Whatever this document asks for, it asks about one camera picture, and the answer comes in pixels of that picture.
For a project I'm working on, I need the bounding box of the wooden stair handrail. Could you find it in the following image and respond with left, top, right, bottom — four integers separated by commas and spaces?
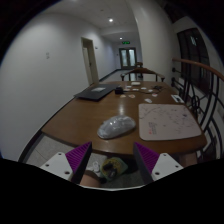
172, 58, 224, 82

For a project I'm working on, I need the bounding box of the black metal railing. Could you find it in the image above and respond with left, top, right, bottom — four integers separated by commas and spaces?
171, 62, 224, 161

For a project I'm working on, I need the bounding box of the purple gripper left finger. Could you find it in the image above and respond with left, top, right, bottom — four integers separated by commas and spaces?
40, 141, 93, 185

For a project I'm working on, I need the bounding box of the black closed laptop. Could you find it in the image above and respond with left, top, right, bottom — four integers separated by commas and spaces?
75, 84, 118, 101

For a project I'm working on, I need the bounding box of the white card on table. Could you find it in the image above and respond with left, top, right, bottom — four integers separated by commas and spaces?
131, 82, 141, 86

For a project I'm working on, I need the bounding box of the wooden side door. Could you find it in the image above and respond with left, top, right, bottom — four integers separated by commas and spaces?
81, 37, 99, 85

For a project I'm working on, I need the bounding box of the double glass door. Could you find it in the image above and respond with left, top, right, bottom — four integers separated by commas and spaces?
119, 48, 136, 69

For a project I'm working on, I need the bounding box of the small black box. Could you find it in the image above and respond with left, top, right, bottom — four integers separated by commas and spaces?
115, 87, 124, 95

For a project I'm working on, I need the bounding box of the green exit sign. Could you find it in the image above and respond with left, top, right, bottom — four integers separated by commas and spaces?
122, 41, 130, 45

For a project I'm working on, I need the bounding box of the wooden chair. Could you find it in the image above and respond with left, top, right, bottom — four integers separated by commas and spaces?
120, 68, 165, 82

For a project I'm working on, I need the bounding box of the printed leaflet on table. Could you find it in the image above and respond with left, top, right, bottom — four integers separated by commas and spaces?
171, 95, 184, 103

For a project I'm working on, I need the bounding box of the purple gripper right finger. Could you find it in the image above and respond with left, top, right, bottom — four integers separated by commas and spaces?
133, 141, 184, 185

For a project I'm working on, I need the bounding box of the white computer mouse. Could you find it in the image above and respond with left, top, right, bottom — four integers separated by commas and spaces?
97, 115, 136, 139

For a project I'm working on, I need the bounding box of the light patterned mouse pad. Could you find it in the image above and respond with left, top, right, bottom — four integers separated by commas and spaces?
139, 104, 202, 141

